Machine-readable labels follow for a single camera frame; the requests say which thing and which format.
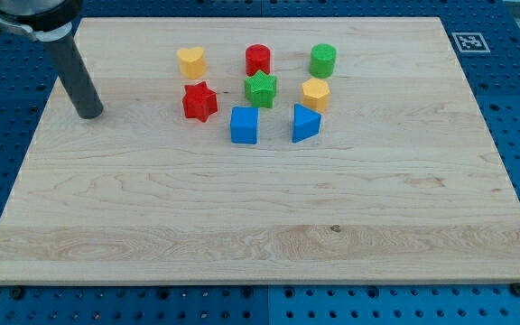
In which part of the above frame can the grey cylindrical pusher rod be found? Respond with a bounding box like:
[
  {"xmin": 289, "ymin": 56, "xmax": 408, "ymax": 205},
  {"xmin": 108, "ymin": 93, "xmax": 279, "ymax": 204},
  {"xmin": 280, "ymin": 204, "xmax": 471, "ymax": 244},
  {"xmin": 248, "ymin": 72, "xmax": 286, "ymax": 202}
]
[{"xmin": 43, "ymin": 32, "xmax": 104, "ymax": 119}]

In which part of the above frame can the green star block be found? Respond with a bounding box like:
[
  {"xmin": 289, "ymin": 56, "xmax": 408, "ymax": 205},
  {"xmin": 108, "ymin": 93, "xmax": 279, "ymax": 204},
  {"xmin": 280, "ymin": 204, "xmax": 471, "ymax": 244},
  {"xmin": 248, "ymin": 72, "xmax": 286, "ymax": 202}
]
[{"xmin": 244, "ymin": 70, "xmax": 277, "ymax": 108}]

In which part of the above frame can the red star block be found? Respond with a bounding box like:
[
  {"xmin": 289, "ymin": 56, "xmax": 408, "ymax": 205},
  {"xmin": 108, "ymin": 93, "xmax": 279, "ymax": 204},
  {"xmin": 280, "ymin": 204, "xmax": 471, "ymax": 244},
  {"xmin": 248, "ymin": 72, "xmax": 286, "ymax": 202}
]
[{"xmin": 182, "ymin": 81, "xmax": 218, "ymax": 123}]

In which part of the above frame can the blue triangle block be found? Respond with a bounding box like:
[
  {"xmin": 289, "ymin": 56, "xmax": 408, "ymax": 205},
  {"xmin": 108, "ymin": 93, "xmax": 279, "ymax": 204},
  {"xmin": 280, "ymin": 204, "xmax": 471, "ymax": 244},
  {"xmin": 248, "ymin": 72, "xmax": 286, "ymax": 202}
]
[{"xmin": 292, "ymin": 103, "xmax": 321, "ymax": 143}]

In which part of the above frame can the yellow heart block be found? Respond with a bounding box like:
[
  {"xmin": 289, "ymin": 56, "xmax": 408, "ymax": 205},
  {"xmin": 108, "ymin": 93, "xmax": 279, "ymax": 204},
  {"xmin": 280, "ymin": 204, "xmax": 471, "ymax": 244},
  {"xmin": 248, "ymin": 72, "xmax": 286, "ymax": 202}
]
[{"xmin": 176, "ymin": 47, "xmax": 207, "ymax": 79}]

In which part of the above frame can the wooden board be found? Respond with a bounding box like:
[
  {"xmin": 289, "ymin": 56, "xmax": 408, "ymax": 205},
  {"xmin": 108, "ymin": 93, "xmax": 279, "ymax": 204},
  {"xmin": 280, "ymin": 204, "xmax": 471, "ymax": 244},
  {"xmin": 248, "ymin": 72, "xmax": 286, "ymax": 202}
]
[{"xmin": 0, "ymin": 17, "xmax": 520, "ymax": 286}]

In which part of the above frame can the blue cube block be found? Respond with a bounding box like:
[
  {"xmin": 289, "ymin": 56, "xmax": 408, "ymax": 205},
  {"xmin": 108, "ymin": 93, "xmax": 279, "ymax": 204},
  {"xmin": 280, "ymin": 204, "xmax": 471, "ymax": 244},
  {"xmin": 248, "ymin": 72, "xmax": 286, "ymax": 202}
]
[{"xmin": 229, "ymin": 107, "xmax": 259, "ymax": 144}]

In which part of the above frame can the red cylinder block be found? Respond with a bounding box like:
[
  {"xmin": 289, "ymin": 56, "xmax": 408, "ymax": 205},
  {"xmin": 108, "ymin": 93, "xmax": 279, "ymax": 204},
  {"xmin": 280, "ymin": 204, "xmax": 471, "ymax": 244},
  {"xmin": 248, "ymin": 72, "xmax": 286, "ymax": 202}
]
[{"xmin": 245, "ymin": 44, "xmax": 271, "ymax": 77}]

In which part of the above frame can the yellow hexagon block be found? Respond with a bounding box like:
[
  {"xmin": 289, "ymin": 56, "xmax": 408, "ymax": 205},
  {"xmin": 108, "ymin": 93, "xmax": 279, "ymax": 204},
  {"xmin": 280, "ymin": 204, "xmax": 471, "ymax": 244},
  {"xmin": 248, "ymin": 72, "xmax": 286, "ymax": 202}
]
[{"xmin": 301, "ymin": 78, "xmax": 330, "ymax": 114}]

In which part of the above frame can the green cylinder block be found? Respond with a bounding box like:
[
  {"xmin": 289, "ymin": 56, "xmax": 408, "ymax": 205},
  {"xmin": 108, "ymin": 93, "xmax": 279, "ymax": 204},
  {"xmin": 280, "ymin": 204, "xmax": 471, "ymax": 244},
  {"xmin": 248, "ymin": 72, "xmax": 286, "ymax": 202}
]
[{"xmin": 309, "ymin": 43, "xmax": 337, "ymax": 79}]

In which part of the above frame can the fiducial marker tag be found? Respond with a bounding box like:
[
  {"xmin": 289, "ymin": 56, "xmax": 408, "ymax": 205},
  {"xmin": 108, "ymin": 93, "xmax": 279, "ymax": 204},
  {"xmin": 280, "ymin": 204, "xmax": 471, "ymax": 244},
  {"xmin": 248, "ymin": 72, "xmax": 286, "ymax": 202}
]
[{"xmin": 452, "ymin": 32, "xmax": 490, "ymax": 53}]

